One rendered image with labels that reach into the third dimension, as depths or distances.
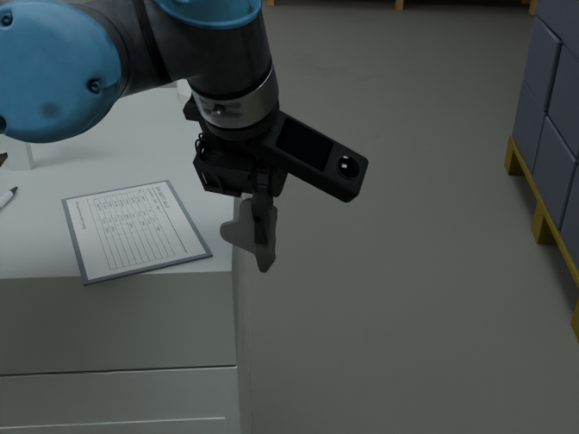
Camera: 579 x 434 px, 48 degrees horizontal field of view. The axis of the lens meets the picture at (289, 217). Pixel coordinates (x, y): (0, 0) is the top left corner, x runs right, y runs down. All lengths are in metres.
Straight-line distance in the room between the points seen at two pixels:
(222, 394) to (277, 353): 1.20
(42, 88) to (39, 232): 0.52
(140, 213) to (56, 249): 0.12
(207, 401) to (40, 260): 0.28
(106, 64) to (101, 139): 0.74
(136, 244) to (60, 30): 0.48
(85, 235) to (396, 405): 1.29
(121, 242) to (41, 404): 0.24
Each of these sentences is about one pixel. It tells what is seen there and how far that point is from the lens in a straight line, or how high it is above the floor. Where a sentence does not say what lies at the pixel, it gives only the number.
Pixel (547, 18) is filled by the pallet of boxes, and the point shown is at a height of 0.75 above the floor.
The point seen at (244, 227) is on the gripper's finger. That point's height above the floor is 1.04.
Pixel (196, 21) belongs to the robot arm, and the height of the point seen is 1.28.
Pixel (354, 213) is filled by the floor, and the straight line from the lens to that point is 2.78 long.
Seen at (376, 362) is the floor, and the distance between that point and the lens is 2.06.
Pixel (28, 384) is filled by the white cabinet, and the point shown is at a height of 0.80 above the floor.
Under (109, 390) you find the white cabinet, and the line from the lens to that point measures 0.89.
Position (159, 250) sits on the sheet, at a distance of 0.80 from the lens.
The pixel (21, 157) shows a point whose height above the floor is 0.99.
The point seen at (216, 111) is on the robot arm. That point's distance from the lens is 0.56.
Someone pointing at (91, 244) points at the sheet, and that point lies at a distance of 0.82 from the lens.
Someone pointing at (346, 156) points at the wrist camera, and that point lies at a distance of 0.64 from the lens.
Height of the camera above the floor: 1.40
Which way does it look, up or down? 31 degrees down
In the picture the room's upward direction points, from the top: straight up
